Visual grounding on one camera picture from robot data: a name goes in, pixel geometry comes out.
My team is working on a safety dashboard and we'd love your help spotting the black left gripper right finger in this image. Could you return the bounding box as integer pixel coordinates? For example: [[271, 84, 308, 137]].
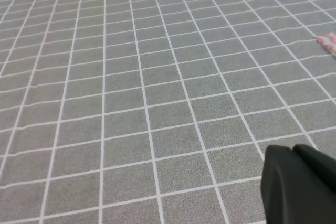
[[292, 144, 335, 200]]

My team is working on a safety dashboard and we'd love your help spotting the grey grid tablecloth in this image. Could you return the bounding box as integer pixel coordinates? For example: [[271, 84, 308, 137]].
[[1, 0, 335, 223]]

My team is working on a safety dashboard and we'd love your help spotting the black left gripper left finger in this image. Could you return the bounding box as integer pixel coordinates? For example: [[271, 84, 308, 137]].
[[261, 145, 335, 223]]

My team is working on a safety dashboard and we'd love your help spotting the pink wavy striped towel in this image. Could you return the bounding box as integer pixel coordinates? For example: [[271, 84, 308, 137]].
[[315, 32, 336, 55]]

